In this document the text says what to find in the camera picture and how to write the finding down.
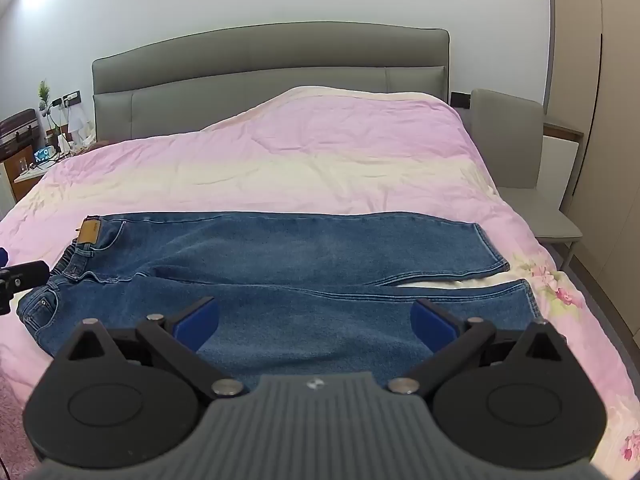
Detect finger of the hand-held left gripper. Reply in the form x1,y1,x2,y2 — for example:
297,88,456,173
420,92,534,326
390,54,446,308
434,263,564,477
0,246,51,317

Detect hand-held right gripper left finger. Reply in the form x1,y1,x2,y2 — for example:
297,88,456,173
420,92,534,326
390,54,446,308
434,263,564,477
52,296,248,401

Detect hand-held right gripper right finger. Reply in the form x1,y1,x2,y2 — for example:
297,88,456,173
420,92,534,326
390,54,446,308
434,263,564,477
387,299,578,403

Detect blue denim pants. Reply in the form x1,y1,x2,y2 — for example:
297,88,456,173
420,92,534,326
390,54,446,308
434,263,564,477
16,211,543,392

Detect white bedside table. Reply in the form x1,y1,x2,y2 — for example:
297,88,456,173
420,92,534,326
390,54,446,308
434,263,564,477
0,149,67,206

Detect dark brown suitcase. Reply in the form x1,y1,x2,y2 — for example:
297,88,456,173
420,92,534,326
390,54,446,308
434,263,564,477
0,108,42,161

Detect small green plant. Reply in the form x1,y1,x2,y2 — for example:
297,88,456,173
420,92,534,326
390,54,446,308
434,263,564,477
37,80,67,137

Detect pink floral blanket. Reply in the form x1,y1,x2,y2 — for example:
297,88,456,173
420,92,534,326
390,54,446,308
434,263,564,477
0,86,640,480

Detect grey chair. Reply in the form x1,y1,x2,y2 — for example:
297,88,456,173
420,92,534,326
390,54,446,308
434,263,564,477
470,88,585,272

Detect grey upholstered headboard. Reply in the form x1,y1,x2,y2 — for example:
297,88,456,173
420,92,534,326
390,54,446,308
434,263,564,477
91,21,451,143

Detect beige wardrobe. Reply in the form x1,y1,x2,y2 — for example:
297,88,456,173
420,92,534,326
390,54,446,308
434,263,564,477
542,0,640,342

